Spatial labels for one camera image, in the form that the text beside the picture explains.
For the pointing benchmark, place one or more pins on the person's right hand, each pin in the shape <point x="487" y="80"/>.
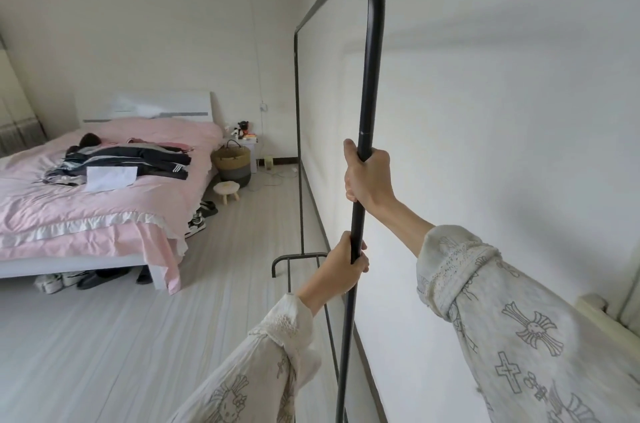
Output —
<point x="372" y="180"/>

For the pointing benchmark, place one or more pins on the person's left hand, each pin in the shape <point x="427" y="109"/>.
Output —
<point x="340" y="270"/>

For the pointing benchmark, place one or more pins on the person's left thumb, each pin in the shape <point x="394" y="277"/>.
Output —
<point x="362" y="260"/>

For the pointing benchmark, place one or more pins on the person's right fingers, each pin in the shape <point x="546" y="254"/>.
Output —
<point x="350" y="172"/>

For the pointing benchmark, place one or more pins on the black metal clothes rack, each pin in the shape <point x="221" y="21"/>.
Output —
<point x="371" y="37"/>

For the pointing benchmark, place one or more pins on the person's left forearm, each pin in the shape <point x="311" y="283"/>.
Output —
<point x="260" y="362"/>

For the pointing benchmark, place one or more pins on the person's right forearm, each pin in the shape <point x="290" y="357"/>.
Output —
<point x="500" y="317"/>

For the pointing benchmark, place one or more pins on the small yellowish device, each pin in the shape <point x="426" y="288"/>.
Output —
<point x="268" y="163"/>

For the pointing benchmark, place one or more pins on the white nightstand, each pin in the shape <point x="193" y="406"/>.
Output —
<point x="251" y="152"/>

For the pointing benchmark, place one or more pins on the dark plush toy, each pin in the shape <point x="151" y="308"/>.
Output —
<point x="242" y="129"/>

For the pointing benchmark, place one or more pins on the woven two-tone basket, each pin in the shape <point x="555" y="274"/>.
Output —
<point x="232" y="165"/>

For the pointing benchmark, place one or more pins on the small wooden stool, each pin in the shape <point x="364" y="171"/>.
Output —
<point x="226" y="187"/>

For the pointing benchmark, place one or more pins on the black slippers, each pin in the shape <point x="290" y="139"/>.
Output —
<point x="208" y="208"/>

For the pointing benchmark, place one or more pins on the black and white sneakers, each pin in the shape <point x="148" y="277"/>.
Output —
<point x="196" y="226"/>

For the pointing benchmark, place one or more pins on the black striped jacket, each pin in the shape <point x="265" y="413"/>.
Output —
<point x="145" y="157"/>

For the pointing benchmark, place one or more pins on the white paper sheet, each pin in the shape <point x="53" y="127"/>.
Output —
<point x="111" y="178"/>

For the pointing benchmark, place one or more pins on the black shoe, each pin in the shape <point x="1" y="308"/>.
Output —
<point x="102" y="278"/>

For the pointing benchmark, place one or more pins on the pink ruffled duvet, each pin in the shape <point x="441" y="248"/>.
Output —
<point x="75" y="210"/>

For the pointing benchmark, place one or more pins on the white shoe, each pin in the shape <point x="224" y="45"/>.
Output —
<point x="77" y="277"/>
<point x="48" y="283"/>

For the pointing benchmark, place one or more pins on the grey ribbed radiator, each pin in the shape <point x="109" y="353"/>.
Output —
<point x="22" y="137"/>

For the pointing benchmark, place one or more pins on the white wall socket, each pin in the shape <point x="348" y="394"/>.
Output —
<point x="264" y="106"/>

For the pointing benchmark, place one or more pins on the white bed frame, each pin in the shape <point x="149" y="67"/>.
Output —
<point x="150" y="105"/>

